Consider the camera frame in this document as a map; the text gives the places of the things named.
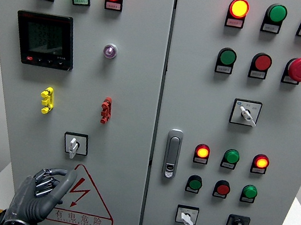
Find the red warning triangle sticker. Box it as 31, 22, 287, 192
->
45, 159, 123, 225

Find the pale grey cabinet door with display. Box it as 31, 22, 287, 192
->
0, 0, 178, 225

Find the silver door lock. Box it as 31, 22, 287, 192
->
161, 127, 185, 180

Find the black digital display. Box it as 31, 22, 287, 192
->
9, 8, 82, 72

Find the small green push button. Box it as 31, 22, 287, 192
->
241, 183, 259, 201
186, 174, 204, 192

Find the small red lit lamp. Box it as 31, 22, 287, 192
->
251, 153, 271, 170
193, 142, 212, 160

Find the small red push button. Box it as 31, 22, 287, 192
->
213, 178, 233, 197

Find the small green lamp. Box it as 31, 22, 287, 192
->
221, 148, 241, 166

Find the large green push button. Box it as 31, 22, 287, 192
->
216, 46, 238, 68

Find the pale grey cabinet door with lock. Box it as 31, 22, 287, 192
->
139, 0, 301, 225

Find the large red push button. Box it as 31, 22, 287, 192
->
250, 51, 274, 73

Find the large green unlit lamp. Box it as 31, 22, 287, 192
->
264, 2, 289, 25

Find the small yellow handle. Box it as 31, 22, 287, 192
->
37, 85, 58, 116

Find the small red handle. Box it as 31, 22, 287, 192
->
98, 96, 115, 125

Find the white-handled turn switch, printed plate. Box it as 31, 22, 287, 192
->
173, 204, 200, 225

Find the large white-handled turn switch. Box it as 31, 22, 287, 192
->
229, 97, 263, 129

